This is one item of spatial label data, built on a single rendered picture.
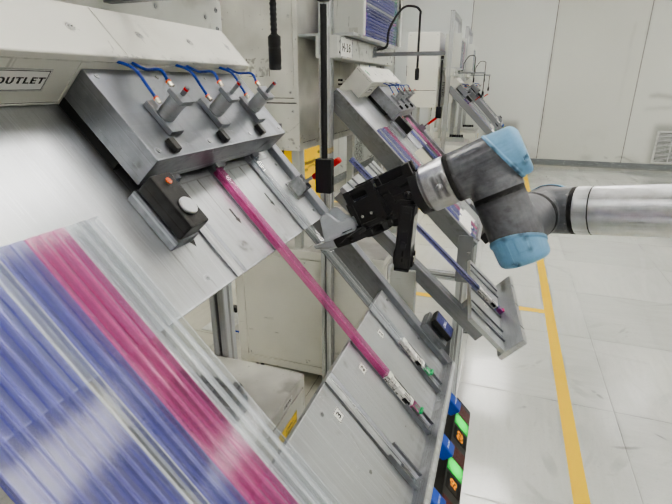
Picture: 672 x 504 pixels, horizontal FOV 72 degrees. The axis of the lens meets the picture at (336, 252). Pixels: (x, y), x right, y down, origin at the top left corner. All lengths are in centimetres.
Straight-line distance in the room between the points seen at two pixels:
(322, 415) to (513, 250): 34
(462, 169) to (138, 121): 43
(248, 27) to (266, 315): 111
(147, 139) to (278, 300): 143
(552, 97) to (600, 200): 747
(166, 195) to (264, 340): 157
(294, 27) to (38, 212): 131
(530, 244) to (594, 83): 764
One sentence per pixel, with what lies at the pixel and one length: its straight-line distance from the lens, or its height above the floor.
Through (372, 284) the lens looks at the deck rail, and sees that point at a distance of 90.
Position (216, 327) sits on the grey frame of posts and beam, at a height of 69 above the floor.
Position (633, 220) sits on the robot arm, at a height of 105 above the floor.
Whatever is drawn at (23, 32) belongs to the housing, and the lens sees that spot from 59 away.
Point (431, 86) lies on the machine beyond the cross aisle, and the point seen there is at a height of 121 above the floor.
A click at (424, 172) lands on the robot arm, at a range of 71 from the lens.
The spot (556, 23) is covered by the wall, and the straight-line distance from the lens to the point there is 827.
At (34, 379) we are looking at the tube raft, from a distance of 43.
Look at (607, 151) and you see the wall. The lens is 840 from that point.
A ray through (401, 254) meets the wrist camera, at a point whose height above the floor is 98.
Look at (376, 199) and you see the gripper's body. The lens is 72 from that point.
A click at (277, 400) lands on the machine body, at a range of 101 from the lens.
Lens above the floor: 123
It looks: 20 degrees down
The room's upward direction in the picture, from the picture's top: straight up
